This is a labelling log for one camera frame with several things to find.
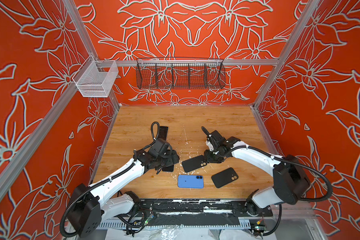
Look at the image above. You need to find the grey cable duct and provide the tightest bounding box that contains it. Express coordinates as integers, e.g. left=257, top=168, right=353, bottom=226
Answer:
left=98, top=218, right=251, bottom=231

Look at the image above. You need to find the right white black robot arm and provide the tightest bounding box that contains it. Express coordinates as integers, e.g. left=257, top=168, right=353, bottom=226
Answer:
left=201, top=127, right=333, bottom=217

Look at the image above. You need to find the black phone case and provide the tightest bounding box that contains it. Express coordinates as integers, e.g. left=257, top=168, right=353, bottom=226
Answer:
left=211, top=168, right=239, bottom=189
left=182, top=155, right=208, bottom=173

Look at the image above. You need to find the clear plastic bin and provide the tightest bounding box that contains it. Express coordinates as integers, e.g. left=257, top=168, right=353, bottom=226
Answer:
left=73, top=55, right=119, bottom=98

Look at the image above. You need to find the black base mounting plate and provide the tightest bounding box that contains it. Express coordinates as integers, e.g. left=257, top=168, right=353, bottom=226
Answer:
left=131, top=198, right=274, bottom=218

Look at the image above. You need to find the black wire basket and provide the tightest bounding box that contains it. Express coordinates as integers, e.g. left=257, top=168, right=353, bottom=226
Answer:
left=136, top=57, right=227, bottom=90

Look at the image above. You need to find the black cable right base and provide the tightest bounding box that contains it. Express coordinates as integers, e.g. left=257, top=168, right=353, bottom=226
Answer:
left=250, top=203, right=284, bottom=238

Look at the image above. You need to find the black smartphone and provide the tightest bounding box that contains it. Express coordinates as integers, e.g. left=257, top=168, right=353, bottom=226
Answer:
left=158, top=126, right=169, bottom=141
left=162, top=165, right=174, bottom=173

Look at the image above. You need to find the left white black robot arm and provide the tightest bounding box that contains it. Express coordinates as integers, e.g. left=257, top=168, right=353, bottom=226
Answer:
left=60, top=122, right=180, bottom=238

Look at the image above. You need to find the black cable bundle left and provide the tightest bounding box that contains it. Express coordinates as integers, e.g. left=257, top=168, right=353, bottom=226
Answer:
left=116, top=206, right=154, bottom=236

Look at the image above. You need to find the blue phone case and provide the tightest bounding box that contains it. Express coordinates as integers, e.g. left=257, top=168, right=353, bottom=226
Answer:
left=178, top=175, right=204, bottom=189

